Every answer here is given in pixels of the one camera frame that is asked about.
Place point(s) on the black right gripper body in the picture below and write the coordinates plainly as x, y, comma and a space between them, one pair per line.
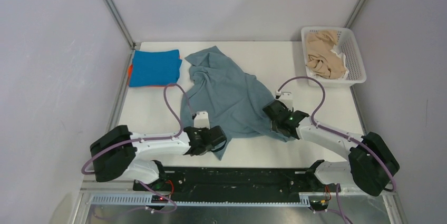
275, 127

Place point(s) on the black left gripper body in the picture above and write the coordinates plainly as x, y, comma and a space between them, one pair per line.
206, 149

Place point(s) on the grey-blue t shirt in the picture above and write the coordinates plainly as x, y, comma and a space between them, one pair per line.
233, 99

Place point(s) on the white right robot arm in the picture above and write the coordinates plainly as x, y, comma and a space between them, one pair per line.
368, 163

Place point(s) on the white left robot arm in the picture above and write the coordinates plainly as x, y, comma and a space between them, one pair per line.
121, 154

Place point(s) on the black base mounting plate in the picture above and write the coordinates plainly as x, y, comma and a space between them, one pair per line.
264, 184

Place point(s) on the beige crumpled t shirt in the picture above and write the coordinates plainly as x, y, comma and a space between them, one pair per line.
321, 61

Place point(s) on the white plastic laundry basket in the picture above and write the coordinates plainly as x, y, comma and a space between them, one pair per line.
348, 45

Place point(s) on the folded bright blue t shirt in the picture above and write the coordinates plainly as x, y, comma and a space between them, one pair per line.
155, 68

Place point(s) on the white cloth in basket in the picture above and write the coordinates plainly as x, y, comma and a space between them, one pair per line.
337, 51

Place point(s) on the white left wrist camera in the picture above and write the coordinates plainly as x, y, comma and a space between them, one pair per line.
201, 120

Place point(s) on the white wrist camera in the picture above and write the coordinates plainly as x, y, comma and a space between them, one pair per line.
201, 120
286, 98

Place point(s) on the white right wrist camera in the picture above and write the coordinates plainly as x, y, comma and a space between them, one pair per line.
286, 98

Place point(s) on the slotted white cable duct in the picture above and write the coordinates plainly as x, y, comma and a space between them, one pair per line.
152, 200

